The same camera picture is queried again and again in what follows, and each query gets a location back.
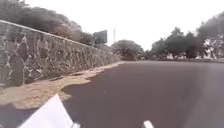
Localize dark signboard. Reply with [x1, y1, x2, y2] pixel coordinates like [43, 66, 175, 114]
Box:
[93, 29, 109, 45]

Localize rough stone wall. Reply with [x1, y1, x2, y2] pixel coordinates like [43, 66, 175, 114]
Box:
[0, 19, 123, 89]

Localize row of trees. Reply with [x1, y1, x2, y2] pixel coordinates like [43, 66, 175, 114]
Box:
[143, 11, 224, 61]

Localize trees behind stone wall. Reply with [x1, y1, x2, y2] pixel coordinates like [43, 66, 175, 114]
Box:
[0, 0, 96, 46]

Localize thin pole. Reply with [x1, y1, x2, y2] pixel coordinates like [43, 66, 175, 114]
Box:
[113, 28, 117, 44]

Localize low kerb wall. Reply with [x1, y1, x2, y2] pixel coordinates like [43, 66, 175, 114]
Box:
[156, 57, 224, 64]

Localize robot's own part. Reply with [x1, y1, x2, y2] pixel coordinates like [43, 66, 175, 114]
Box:
[70, 122, 82, 128]
[142, 120, 155, 128]

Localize broad round tree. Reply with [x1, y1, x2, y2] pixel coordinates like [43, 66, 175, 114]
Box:
[110, 39, 144, 61]

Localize grey asphalt road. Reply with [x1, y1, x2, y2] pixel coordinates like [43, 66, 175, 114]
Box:
[0, 60, 224, 128]

